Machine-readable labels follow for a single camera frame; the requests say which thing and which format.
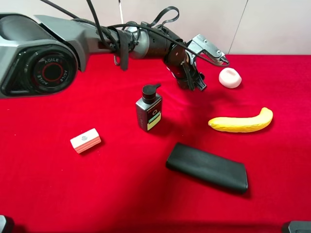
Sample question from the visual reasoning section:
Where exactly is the black device bottom right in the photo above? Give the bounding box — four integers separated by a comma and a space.
281, 220, 311, 233

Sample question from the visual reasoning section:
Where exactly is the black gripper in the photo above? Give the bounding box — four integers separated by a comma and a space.
164, 44, 207, 91

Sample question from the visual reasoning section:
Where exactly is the black leather pouch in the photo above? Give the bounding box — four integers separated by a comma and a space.
166, 143, 248, 193

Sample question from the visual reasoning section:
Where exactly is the black device bottom left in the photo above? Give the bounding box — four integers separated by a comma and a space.
0, 215, 14, 233

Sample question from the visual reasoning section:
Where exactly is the pink white round sponge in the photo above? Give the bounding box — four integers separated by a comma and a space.
219, 67, 242, 89

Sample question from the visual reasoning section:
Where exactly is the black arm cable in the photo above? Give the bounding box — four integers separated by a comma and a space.
38, 0, 230, 92

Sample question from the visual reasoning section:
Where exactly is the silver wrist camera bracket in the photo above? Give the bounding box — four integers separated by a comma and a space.
186, 34, 229, 66

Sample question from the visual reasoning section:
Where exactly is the pink white striped block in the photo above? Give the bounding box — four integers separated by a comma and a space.
70, 128, 101, 154

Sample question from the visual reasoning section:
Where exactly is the yellow banana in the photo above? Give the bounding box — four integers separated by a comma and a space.
208, 107, 274, 133

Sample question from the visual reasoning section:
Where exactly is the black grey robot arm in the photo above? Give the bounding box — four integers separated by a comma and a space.
0, 13, 206, 99

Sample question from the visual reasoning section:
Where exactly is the black pump bottle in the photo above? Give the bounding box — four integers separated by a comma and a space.
136, 83, 162, 132

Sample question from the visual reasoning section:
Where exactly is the black device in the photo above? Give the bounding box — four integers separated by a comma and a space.
281, 220, 311, 233
0, 215, 14, 233

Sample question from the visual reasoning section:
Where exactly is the red velvet tablecloth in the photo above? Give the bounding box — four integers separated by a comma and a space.
0, 55, 311, 233

